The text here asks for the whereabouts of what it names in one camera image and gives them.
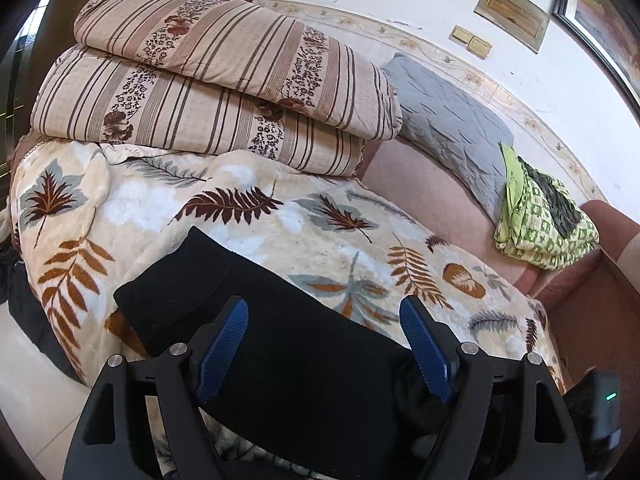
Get black pants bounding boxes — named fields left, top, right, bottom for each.
left=114, top=226, right=501, bottom=480

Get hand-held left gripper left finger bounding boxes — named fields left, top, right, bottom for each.
left=62, top=296, right=250, bottom=480

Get dark grey crumpled cloth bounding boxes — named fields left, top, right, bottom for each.
left=517, top=156, right=584, bottom=240

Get striped floral folded quilt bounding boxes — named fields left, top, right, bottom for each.
left=30, top=0, right=404, bottom=179

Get grey quilted pillow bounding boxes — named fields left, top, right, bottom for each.
left=380, top=54, right=516, bottom=223

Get green patterned folded blanket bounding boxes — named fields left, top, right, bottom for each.
left=494, top=141, right=600, bottom=269

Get pink red sofa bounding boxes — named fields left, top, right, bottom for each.
left=350, top=135, right=640, bottom=411

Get leaf print blanket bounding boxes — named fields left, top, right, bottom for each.
left=10, top=137, right=567, bottom=480

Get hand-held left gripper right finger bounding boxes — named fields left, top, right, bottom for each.
left=399, top=295, right=588, bottom=480

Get dark framed picture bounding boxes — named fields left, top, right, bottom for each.
left=552, top=0, right=640, bottom=122

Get window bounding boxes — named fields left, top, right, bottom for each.
left=0, top=0, right=68, bottom=186

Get framed brass wall plaque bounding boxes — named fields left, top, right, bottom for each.
left=474, top=0, right=551, bottom=54

